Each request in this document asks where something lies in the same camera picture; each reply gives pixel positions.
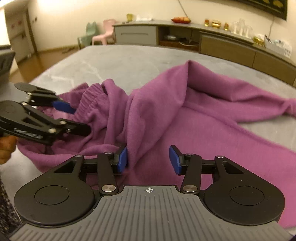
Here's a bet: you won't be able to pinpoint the dark framed wall picture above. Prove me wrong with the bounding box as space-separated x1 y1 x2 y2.
238 0 287 21

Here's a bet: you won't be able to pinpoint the purple pants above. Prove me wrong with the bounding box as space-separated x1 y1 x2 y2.
17 60 296 230

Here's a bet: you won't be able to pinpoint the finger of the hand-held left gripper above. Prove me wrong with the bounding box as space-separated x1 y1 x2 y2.
14 83 77 114
14 102 91 146

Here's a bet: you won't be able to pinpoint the white box of papers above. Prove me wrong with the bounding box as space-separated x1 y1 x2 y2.
265 35 292 58

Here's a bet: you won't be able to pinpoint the group of clear glasses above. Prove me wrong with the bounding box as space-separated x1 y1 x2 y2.
231 19 253 39

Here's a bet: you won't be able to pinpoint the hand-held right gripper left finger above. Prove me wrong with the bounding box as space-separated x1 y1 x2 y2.
54 145 128 195

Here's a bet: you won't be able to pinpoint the room door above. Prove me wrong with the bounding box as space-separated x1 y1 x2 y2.
5 9 38 63

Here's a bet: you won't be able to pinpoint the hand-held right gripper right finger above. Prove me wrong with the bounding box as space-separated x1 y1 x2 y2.
169 145 245 194

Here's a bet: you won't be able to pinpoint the long grey sideboard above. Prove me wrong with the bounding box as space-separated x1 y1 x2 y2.
112 20 296 87

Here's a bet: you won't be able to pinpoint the person's patterned clothing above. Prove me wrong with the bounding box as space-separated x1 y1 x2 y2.
0 178 22 234

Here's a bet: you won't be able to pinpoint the pink plastic chair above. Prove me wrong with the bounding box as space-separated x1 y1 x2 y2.
92 19 115 45

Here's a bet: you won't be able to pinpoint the green plastic chair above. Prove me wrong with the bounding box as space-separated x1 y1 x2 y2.
77 22 97 49

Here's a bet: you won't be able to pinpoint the gold tissue box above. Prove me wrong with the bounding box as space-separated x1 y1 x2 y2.
253 35 266 47

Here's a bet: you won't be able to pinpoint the person's left hand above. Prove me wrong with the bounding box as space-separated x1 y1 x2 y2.
0 136 18 165

